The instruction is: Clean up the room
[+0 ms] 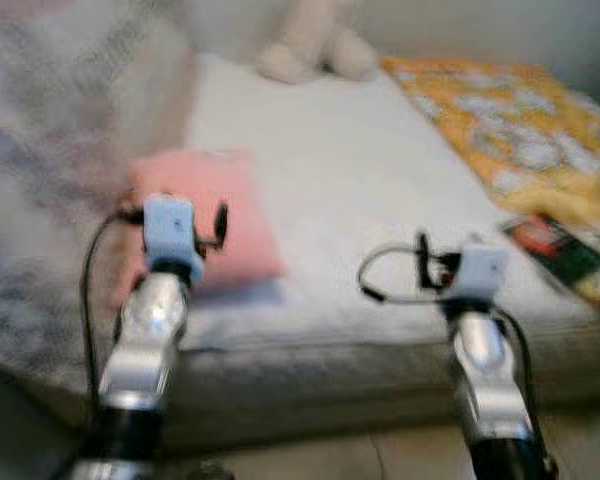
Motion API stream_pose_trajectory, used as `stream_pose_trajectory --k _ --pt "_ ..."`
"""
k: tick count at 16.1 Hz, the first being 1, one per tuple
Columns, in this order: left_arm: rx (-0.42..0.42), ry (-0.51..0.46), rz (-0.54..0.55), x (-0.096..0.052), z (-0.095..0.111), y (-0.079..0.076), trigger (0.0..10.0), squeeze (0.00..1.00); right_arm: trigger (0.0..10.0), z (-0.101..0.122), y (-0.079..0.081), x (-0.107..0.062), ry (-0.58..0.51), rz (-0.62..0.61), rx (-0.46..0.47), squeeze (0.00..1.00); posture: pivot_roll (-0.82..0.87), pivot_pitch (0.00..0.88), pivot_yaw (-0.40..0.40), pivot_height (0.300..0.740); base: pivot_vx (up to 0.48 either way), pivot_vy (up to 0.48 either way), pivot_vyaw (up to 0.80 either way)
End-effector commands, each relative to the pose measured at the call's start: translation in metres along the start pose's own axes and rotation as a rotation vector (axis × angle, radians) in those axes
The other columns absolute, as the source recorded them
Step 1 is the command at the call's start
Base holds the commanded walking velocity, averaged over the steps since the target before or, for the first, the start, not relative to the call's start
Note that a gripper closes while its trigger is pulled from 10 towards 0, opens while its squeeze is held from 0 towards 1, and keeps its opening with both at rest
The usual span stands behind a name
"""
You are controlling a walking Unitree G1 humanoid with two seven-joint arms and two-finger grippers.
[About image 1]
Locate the white quilted mattress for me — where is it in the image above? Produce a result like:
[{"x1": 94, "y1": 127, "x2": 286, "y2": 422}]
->
[{"x1": 130, "y1": 50, "x2": 600, "y2": 351}]

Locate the grey bed base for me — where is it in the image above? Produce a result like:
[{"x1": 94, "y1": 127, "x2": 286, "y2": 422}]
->
[{"x1": 30, "y1": 320, "x2": 600, "y2": 451}]

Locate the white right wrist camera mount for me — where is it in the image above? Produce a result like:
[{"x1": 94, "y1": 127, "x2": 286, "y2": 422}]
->
[{"x1": 450, "y1": 240, "x2": 511, "y2": 301}]

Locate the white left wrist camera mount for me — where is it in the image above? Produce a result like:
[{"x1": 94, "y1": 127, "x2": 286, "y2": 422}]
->
[{"x1": 143, "y1": 195, "x2": 203, "y2": 271}]

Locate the cream plush toy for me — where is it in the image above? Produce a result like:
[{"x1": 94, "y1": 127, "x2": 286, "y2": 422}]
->
[{"x1": 255, "y1": 0, "x2": 379, "y2": 84}]

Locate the pink pillow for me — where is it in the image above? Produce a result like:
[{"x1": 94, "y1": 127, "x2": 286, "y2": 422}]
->
[{"x1": 110, "y1": 150, "x2": 286, "y2": 306}]

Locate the black red book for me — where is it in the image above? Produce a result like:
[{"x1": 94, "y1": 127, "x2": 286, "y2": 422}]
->
[{"x1": 502, "y1": 213, "x2": 600, "y2": 291}]

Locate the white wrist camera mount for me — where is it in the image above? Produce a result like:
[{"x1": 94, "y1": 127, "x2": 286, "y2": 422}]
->
[
  {"x1": 143, "y1": 195, "x2": 203, "y2": 271},
  {"x1": 450, "y1": 240, "x2": 511, "y2": 301}
]

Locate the orange cartoon print blanket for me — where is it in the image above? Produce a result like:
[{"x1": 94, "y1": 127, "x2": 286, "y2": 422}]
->
[{"x1": 380, "y1": 57, "x2": 600, "y2": 306}]

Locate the grey printed blanket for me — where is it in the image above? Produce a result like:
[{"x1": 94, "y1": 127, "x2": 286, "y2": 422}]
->
[{"x1": 0, "y1": 0, "x2": 196, "y2": 391}]

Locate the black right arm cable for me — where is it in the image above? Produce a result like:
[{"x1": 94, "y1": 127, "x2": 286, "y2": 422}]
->
[{"x1": 358, "y1": 243, "x2": 451, "y2": 304}]

